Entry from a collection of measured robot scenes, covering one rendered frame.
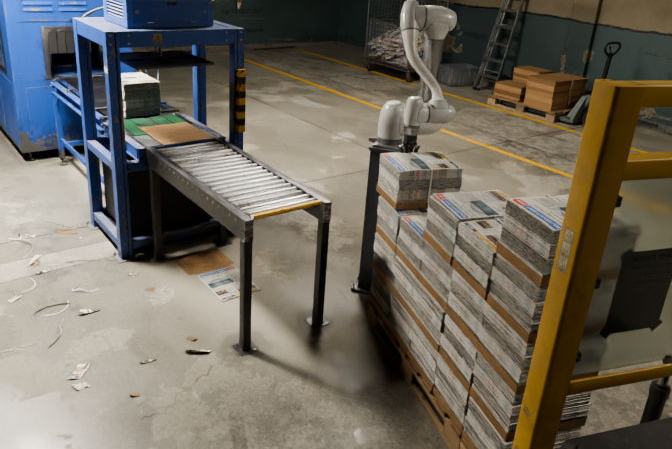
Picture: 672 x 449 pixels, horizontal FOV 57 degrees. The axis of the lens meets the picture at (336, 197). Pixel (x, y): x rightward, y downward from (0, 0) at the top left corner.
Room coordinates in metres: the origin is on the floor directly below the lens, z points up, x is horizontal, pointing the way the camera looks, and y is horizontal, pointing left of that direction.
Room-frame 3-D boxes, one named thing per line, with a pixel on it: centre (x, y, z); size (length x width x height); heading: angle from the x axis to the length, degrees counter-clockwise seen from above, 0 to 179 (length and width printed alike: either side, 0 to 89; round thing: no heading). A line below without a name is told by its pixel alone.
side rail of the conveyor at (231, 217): (3.37, 0.85, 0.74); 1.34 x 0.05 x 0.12; 39
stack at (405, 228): (2.77, -0.61, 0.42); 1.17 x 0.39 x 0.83; 19
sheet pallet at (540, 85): (9.26, -2.93, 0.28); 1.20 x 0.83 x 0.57; 39
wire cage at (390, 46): (11.32, -1.01, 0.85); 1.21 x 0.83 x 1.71; 39
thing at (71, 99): (5.20, 2.00, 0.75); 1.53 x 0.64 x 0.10; 39
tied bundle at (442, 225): (2.64, -0.66, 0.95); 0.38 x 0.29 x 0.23; 109
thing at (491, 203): (2.64, -0.67, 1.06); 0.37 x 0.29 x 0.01; 109
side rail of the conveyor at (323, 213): (3.68, 0.46, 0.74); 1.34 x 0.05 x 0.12; 39
